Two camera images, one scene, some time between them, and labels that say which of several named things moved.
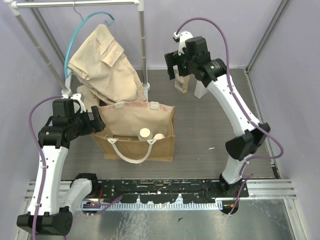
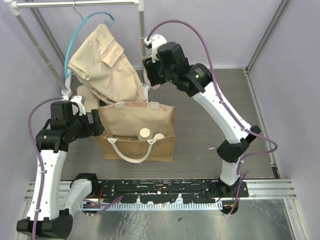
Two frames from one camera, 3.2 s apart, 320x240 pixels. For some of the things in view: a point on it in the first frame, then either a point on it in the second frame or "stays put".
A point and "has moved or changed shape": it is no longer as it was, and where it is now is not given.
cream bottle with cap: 158,136 stays put
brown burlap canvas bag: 137,132 stays put
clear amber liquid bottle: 181,83 has moved or changed shape
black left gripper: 96,119 stays put
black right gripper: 172,59 to 158,58
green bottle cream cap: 145,134 stays put
